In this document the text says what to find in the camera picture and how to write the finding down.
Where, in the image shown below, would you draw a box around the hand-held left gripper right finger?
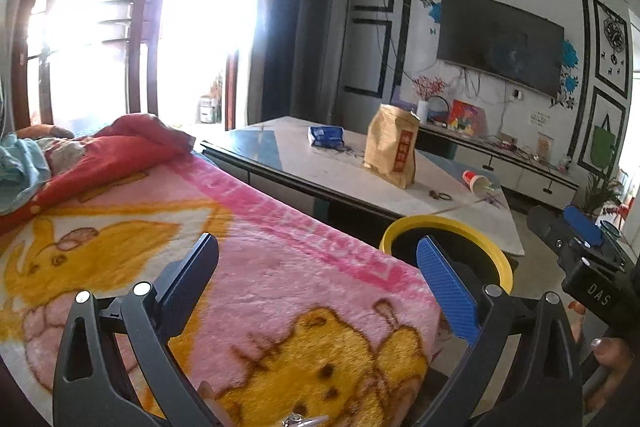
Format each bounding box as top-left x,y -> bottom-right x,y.
415,235 -> 584,427

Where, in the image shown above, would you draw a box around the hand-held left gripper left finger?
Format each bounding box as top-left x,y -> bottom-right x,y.
52,232 -> 223,427

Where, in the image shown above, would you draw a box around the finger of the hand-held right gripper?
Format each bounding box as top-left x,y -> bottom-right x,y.
526,205 -> 572,259
563,205 -> 604,251

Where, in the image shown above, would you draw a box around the yellow trash bin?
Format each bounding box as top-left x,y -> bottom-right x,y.
379,215 -> 514,296

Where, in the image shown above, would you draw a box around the person's right hand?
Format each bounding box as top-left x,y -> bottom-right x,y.
584,336 -> 636,414

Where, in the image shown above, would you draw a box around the person's left hand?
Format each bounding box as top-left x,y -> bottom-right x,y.
197,381 -> 224,416

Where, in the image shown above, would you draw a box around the green bucket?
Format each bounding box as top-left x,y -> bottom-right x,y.
597,218 -> 624,239

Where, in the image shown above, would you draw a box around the green potted plant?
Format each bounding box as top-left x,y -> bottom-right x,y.
580,169 -> 626,221

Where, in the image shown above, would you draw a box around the white television cabinet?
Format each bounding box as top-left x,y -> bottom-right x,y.
417,122 -> 581,210

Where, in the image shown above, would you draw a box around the green tote bag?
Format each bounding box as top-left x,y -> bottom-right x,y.
589,114 -> 620,168

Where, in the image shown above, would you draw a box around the pink printed blanket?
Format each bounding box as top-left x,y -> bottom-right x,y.
0,152 -> 444,427

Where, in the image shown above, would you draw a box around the red paper cup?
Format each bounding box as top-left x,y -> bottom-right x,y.
461,169 -> 496,198

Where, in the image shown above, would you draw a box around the colourful picture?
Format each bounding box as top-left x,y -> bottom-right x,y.
446,99 -> 489,138

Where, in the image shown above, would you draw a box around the red blanket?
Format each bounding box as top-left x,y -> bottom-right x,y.
0,114 -> 196,238

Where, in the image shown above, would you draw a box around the brown paper bag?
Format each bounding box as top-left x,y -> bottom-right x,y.
363,103 -> 421,190

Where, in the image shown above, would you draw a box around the round black-framed mirror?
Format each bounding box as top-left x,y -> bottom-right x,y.
427,95 -> 454,128

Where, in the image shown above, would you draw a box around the paint bucket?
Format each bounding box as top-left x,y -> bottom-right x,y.
199,94 -> 221,124

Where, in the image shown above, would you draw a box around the white vase with red flowers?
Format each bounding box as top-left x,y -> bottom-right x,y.
411,76 -> 449,124

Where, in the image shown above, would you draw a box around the marble top coffee table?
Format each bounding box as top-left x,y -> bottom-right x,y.
200,115 -> 526,259

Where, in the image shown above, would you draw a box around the floral patterned cloth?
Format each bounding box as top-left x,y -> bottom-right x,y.
40,136 -> 87,178

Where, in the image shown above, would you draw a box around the blue snack packet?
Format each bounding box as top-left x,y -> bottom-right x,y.
307,125 -> 346,149

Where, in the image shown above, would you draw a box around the light blue cloth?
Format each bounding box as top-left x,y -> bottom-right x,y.
0,134 -> 54,216

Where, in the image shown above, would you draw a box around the grey standing air conditioner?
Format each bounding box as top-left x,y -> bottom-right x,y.
292,0 -> 354,126

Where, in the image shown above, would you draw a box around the dark blue curtain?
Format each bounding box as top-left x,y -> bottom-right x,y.
262,0 -> 311,120

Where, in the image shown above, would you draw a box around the brown framed glass door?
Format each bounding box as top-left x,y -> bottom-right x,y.
10,0 -> 266,134

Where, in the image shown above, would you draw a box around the tangled cables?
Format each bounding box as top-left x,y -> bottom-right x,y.
487,134 -> 539,158

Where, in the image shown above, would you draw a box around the wall-mounted television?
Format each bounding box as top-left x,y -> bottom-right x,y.
436,0 -> 566,99

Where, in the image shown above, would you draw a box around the black wall clock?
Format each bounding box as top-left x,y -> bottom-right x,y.
602,14 -> 627,54

